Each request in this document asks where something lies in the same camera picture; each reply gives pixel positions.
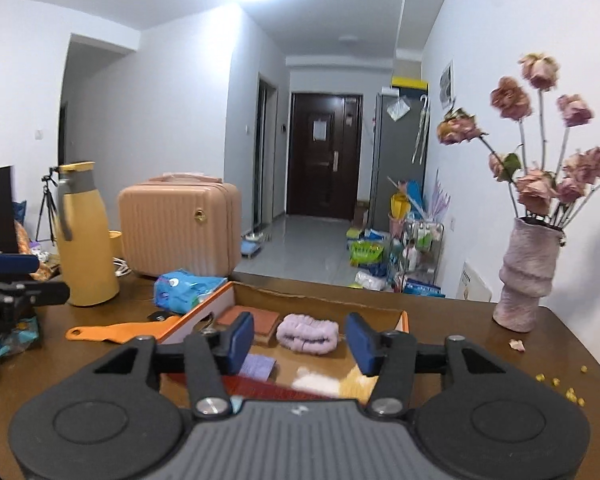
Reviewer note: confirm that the yellow box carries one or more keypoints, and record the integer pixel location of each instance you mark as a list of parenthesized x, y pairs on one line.
[(410, 85)]

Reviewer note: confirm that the wall poster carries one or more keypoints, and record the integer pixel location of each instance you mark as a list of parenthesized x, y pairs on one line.
[(446, 85)]

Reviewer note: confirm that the yellow bucket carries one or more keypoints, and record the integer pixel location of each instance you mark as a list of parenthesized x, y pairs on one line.
[(401, 205)]

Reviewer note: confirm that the blue tissue pack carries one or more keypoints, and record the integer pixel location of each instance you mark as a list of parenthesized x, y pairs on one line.
[(187, 290)]

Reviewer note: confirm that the pink ceramic vase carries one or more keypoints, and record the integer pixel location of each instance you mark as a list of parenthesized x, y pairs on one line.
[(527, 280)]

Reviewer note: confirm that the dark entrance door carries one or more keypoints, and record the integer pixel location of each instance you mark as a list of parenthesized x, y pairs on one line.
[(325, 160)]

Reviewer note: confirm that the dried pink roses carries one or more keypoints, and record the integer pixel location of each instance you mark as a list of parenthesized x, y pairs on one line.
[(532, 190)]

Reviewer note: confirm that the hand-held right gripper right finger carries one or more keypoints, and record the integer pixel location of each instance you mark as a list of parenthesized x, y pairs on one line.
[(360, 342)]

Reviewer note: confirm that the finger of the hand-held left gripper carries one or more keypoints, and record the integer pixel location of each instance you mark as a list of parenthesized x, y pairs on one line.
[(45, 293), (15, 263)]

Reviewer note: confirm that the fallen pink petal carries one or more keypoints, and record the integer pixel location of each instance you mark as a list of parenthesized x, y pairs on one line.
[(516, 345)]

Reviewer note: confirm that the orange shoehorn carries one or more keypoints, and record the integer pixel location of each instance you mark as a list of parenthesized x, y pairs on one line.
[(120, 332)]

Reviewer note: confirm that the scattered yellow crumbs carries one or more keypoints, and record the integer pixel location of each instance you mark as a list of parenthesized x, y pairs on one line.
[(572, 394)]

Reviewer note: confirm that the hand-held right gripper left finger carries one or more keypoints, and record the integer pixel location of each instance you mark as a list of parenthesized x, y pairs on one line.
[(241, 342)]

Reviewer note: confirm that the green and blue bag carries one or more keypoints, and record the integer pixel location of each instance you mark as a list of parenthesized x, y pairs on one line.
[(367, 254)]

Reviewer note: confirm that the white folded umbrella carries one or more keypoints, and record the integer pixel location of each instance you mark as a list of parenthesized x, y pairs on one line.
[(421, 130)]

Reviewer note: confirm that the yellow cup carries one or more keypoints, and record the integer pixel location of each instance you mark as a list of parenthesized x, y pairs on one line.
[(116, 250)]

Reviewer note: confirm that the yellow and white plush toy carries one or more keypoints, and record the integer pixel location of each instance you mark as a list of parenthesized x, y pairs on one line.
[(315, 382)]

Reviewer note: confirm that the purple fluffy headband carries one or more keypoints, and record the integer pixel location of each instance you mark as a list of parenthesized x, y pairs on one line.
[(307, 332)]

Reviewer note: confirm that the teal snack wrapper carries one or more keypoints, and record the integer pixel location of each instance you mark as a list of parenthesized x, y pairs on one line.
[(17, 337)]

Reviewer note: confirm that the grey fridge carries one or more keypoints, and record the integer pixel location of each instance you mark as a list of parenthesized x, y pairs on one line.
[(395, 170)]

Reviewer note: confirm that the purple umbrella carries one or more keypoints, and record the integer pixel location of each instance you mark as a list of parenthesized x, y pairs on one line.
[(441, 197)]

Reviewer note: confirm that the purple cloth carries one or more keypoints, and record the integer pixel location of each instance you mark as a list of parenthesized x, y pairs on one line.
[(257, 366)]

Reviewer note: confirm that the pink ribbed suitcase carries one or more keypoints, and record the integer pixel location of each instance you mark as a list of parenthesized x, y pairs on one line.
[(180, 230)]

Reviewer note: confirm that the clear bag on fridge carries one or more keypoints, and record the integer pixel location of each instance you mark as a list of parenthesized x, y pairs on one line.
[(396, 109)]

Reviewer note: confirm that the orange snack packet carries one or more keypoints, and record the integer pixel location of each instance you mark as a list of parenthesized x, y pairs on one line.
[(37, 260)]

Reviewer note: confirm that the yellow thermos jug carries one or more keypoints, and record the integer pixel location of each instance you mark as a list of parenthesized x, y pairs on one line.
[(87, 245)]

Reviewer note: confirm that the red cardboard box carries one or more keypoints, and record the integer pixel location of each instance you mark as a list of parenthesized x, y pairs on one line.
[(305, 300)]

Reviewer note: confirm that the black tripod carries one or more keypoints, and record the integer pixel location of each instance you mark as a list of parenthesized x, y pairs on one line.
[(47, 210)]

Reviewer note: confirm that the small ceiling lamp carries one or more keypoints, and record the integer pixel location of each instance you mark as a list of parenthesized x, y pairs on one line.
[(349, 38)]

